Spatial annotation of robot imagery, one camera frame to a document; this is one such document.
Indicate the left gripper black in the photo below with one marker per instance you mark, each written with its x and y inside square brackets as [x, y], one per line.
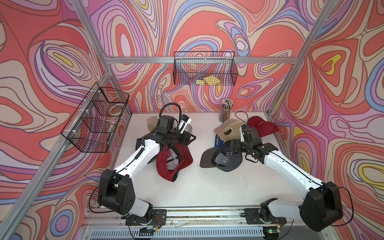
[184, 138]

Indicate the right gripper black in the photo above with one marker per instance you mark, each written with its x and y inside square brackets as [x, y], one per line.
[235, 143]

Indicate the dark red cap front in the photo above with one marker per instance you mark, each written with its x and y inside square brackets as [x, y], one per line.
[172, 160]

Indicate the dark red cap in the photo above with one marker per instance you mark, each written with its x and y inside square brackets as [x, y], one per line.
[172, 160]
[263, 127]

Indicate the beige cap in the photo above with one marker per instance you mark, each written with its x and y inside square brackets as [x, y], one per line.
[152, 123]
[229, 130]

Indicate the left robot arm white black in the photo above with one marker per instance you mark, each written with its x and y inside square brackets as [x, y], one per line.
[167, 145]

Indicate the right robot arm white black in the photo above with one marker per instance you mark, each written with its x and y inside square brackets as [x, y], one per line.
[321, 204]

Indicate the dark red cap back right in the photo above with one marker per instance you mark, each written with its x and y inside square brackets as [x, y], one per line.
[263, 127]

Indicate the clear tape roll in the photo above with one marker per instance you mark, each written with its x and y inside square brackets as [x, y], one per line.
[188, 128]

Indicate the pencil cup with pencils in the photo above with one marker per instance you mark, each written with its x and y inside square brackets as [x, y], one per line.
[226, 108]

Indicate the yellow sticky notes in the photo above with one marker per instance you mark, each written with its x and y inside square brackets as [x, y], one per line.
[210, 81]

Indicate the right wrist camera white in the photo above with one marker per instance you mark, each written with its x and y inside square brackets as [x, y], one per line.
[244, 130]

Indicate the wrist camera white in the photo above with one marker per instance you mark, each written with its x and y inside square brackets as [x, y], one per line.
[183, 124]
[244, 130]

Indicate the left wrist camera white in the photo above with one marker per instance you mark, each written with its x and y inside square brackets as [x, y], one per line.
[183, 124]

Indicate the black wire basket back wall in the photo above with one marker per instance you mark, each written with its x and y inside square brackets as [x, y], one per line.
[190, 66]

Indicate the black wire basket wall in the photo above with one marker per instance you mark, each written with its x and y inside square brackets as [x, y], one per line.
[190, 66]
[92, 127]

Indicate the black wire basket left wall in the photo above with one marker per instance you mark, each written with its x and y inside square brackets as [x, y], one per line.
[92, 127]

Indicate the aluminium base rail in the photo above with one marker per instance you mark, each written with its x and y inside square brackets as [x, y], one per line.
[198, 223]

